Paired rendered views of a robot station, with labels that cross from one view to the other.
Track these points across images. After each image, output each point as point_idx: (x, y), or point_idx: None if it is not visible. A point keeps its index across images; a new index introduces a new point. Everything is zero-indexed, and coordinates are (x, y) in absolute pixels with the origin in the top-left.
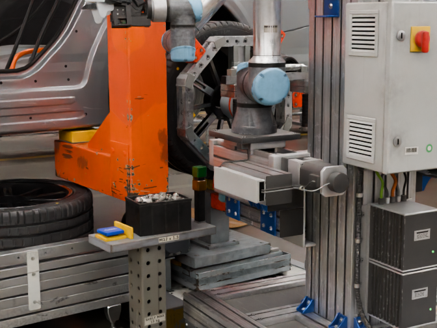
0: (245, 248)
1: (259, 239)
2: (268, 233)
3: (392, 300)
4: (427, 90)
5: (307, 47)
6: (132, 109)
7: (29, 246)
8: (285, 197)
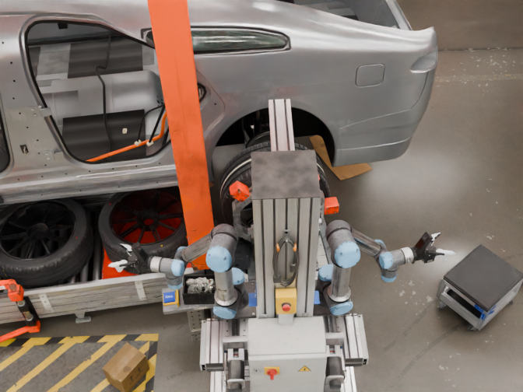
0: None
1: (352, 201)
2: (363, 194)
3: None
4: (279, 384)
5: (385, 127)
6: (189, 235)
7: (138, 274)
8: (219, 369)
